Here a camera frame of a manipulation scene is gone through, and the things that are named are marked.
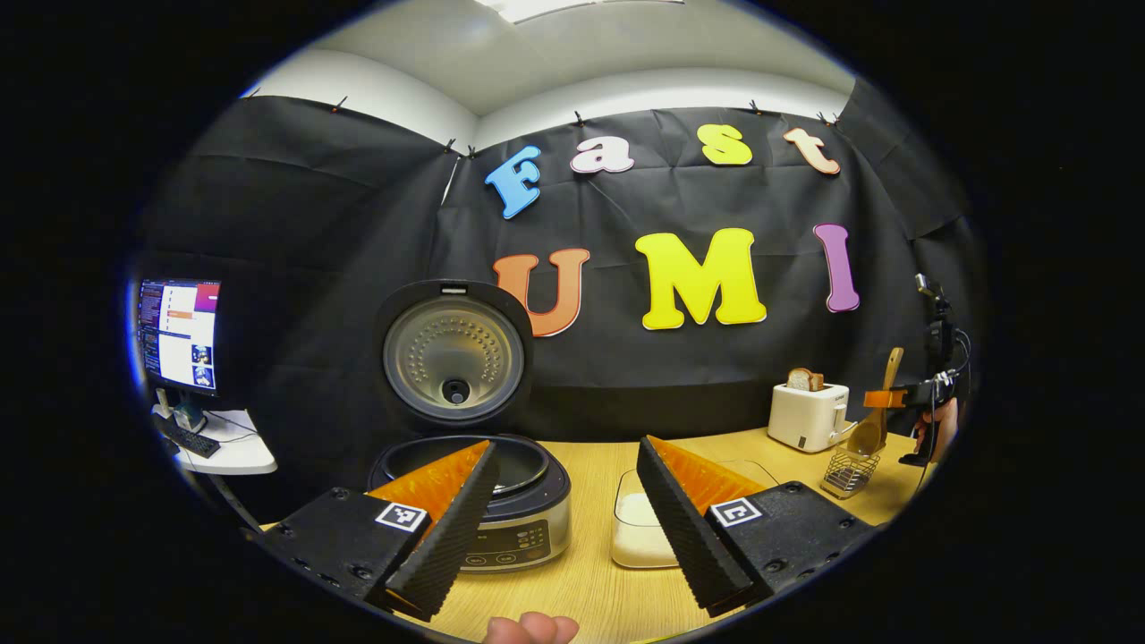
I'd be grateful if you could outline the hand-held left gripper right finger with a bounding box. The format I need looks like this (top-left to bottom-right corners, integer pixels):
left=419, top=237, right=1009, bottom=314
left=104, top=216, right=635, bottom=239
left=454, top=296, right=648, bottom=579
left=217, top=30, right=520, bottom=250
left=637, top=436, right=878, bottom=618

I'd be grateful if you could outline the white toaster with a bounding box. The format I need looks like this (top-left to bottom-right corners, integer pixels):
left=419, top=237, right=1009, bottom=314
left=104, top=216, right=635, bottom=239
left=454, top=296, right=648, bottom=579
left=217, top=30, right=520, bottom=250
left=768, top=382, right=851, bottom=453

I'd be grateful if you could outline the ceiling light panel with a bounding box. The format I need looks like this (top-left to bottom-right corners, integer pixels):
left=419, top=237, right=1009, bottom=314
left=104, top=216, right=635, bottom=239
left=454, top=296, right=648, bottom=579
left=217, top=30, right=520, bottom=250
left=474, top=0, right=685, bottom=25

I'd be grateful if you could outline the dark grey rice cooker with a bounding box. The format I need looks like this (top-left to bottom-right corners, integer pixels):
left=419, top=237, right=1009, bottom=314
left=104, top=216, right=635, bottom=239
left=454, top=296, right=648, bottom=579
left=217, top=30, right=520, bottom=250
left=369, top=279, right=573, bottom=573

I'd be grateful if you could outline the wooden spoon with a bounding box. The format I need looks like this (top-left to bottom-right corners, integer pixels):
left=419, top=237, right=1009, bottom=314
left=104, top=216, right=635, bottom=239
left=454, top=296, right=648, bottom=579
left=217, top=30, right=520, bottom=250
left=846, top=347, right=904, bottom=457

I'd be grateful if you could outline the white side table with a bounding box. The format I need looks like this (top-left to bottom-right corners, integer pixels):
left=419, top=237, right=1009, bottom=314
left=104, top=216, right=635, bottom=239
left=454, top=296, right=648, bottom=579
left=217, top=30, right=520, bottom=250
left=152, top=407, right=278, bottom=475

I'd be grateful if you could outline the metal wire chopstick holder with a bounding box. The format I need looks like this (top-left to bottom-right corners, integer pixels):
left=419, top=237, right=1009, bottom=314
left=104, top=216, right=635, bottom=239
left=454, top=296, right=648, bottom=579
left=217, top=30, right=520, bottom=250
left=820, top=445, right=882, bottom=499

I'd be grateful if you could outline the clear container of white rice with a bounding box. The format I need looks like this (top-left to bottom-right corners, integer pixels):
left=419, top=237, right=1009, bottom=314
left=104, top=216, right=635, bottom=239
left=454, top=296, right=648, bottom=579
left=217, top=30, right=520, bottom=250
left=611, top=459, right=779, bottom=570

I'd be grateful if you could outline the computer monitor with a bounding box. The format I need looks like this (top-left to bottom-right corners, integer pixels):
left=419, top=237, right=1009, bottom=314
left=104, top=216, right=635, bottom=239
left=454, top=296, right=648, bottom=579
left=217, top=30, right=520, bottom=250
left=136, top=279, right=222, bottom=397

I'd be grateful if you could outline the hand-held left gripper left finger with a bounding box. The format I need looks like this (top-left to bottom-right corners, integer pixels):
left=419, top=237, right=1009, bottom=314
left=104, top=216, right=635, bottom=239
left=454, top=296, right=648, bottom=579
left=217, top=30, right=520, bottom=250
left=255, top=438, right=500, bottom=623

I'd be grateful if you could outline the black backdrop cloth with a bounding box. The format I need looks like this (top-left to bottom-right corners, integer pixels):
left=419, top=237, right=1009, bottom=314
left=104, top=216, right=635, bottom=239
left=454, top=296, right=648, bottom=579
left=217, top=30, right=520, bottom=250
left=134, top=79, right=985, bottom=502

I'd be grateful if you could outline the black keyboard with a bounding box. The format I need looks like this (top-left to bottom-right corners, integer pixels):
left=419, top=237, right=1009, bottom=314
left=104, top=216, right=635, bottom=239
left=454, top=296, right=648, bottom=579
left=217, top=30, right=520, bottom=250
left=152, top=413, right=221, bottom=459

